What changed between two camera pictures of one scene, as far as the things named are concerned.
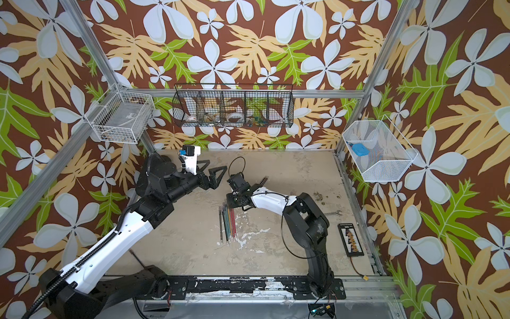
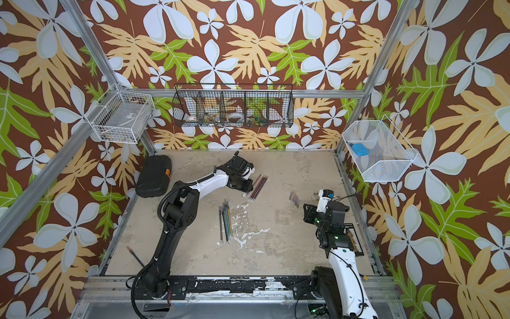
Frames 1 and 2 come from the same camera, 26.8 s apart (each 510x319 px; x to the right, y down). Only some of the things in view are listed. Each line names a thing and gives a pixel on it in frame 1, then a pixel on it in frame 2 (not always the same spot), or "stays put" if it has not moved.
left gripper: x=211 y=182 → x=248 y=187
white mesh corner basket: x=380 y=151 stays put
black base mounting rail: x=170 y=288 stays put
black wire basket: x=237 y=106 stays put
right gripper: x=230 y=196 → x=308 y=216
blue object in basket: x=360 y=149 stays put
